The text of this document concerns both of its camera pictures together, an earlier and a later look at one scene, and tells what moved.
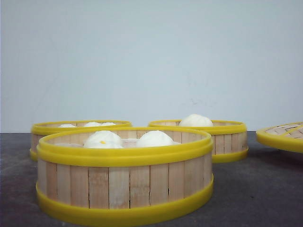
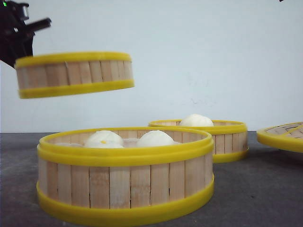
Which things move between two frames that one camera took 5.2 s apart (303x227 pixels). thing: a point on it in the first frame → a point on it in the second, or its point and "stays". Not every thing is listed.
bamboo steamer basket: [124, 175] stays
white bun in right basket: [196, 120] stays
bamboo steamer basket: [40, 128] → [70, 73]
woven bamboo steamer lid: [288, 136] stays
